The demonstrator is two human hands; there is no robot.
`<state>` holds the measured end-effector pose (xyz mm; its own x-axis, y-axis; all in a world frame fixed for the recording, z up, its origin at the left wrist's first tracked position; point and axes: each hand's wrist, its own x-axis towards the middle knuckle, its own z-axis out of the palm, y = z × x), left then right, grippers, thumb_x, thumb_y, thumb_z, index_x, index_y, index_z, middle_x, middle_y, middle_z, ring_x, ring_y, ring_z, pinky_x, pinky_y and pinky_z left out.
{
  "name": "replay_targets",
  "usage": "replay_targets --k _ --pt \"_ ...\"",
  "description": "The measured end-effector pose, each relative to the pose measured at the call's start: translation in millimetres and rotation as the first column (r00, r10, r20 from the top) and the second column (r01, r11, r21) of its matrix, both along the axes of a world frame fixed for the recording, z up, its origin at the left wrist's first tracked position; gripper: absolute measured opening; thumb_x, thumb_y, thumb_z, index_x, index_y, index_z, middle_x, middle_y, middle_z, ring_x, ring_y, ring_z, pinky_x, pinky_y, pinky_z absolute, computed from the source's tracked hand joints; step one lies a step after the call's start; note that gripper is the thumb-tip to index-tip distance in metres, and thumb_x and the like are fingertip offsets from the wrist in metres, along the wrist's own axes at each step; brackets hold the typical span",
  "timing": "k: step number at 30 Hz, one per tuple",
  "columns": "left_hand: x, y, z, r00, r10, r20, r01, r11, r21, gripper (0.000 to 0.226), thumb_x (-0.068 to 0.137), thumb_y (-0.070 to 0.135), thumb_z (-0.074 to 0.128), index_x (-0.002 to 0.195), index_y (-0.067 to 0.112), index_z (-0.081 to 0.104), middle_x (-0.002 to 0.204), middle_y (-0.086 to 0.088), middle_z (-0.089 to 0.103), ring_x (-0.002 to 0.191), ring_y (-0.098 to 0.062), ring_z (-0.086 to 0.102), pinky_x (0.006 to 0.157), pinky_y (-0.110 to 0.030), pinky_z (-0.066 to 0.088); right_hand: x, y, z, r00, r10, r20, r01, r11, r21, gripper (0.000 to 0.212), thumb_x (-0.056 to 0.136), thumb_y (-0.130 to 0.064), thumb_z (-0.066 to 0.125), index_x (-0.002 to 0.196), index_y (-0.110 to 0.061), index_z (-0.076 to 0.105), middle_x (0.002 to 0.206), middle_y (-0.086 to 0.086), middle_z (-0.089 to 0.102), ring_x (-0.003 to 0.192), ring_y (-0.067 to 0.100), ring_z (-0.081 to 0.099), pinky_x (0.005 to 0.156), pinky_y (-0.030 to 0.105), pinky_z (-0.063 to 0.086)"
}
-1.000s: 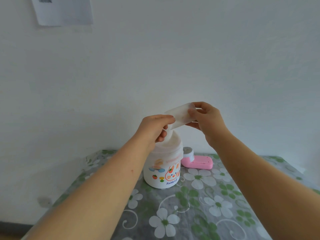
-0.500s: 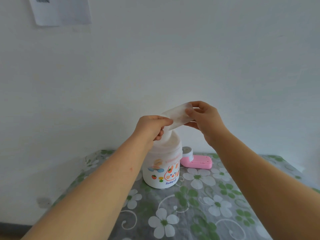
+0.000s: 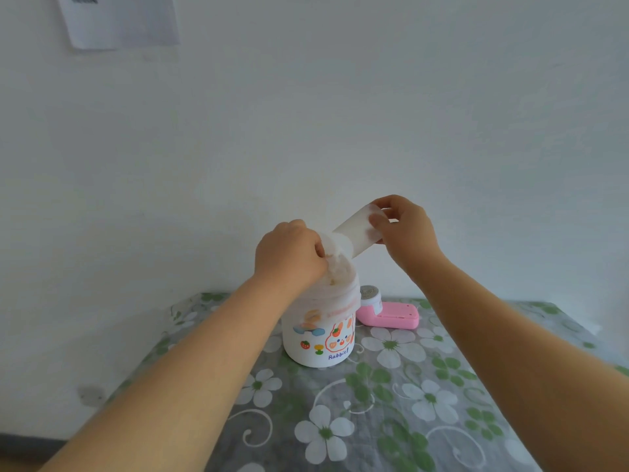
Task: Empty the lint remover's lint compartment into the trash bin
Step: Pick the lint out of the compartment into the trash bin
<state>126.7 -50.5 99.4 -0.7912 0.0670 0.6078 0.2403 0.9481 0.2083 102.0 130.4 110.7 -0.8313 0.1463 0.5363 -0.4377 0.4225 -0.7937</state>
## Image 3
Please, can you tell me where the person's left hand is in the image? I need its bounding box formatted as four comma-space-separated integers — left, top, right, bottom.
254, 219, 328, 294

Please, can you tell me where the person's right hand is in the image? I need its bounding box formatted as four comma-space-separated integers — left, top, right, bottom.
369, 195, 446, 282

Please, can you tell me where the white plastic bin liner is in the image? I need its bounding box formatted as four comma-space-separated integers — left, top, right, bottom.
317, 231, 358, 288

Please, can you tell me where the translucent plastic lint cup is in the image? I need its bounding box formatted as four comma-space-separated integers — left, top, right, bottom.
333, 203, 390, 259

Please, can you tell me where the person's left forearm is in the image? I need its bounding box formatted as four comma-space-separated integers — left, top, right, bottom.
42, 272, 311, 472

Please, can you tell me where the person's right forearm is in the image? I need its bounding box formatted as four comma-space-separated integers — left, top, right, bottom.
407, 253, 629, 472

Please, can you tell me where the white cartoon print bin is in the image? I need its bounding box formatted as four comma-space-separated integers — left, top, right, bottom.
281, 270, 361, 368

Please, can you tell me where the pink lint remover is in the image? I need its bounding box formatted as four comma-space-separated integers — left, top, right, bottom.
356, 285, 421, 331

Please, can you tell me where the grey floral tablecloth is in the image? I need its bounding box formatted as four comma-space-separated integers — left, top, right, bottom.
105, 292, 629, 472

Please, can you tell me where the white paper sheet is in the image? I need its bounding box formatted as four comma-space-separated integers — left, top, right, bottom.
55, 0, 181, 50

